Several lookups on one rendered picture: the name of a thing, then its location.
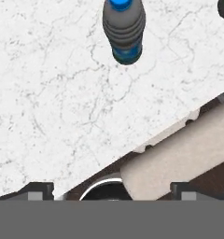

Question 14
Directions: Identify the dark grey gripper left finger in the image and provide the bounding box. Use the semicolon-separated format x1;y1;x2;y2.
0;181;55;202

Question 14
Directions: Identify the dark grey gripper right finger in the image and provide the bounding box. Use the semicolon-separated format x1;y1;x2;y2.
169;181;224;202

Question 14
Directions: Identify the beige cupboard front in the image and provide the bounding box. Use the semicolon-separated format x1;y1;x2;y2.
119;99;224;202

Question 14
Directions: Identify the black round white-rimmed object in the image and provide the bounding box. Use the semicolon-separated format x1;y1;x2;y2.
78;177;133;202

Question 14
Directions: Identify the grey plastic bottle blue cap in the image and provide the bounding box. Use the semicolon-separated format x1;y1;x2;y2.
102;0;147;66

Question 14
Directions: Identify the white cupboard handle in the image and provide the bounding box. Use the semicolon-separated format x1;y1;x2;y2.
132;106;202;154

